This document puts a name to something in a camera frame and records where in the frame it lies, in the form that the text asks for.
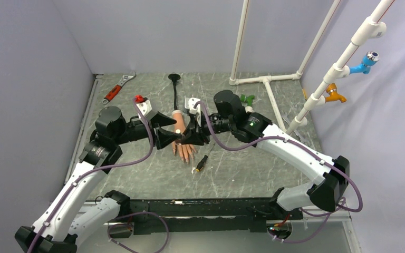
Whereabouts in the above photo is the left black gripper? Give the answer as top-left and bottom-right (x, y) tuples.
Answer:
(113, 111), (182, 149)

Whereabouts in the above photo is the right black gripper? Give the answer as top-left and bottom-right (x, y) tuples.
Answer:
(181, 111), (234, 145)

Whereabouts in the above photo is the glitter nail polish bottle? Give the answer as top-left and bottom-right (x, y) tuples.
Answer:
(174, 129), (183, 143)

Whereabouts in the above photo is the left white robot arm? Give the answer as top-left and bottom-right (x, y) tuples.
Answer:
(15, 102), (177, 252)

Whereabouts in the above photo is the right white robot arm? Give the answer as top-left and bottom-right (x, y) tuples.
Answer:
(181, 90), (350, 219)

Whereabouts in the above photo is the mannequin practice hand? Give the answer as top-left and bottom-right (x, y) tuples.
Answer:
(171, 109), (196, 163)

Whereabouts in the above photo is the near black yellow screwdriver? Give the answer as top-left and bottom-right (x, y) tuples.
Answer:
(195, 144), (215, 172)

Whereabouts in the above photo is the black hand stand stem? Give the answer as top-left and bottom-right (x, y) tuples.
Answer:
(168, 73), (181, 110)

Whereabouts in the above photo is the red adjustable wrench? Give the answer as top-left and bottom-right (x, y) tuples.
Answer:
(102, 72), (137, 105)

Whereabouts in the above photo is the green valve pvc fitting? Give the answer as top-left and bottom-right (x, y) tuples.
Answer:
(240, 94), (255, 113)

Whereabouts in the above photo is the silver open-end wrench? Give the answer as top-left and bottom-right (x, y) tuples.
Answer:
(282, 112), (310, 146)

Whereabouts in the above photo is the orange faucet valve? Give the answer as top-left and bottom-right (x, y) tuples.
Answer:
(325, 83), (347, 103)

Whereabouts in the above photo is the blue faucet valve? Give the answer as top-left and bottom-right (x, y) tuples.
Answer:
(349, 51), (379, 74)

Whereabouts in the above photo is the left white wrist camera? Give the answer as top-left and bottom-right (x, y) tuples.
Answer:
(134, 95), (158, 121)

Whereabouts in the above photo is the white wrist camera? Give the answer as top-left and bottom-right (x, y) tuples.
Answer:
(184, 97), (201, 116)
(134, 95), (158, 121)

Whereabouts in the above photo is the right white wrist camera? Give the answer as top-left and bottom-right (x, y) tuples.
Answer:
(184, 97), (201, 116)

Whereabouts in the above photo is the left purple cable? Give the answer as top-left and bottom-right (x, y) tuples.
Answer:
(27, 98), (171, 253)

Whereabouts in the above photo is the purple cable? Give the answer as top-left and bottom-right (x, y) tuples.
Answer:
(27, 98), (171, 253)
(192, 101), (364, 245)

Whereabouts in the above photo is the black base frame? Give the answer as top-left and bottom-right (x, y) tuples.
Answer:
(104, 190), (303, 235)

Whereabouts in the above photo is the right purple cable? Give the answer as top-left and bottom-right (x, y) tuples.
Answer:
(192, 101), (364, 245)

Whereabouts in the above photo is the white pvc pipe frame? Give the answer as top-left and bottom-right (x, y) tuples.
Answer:
(228, 1), (396, 134)

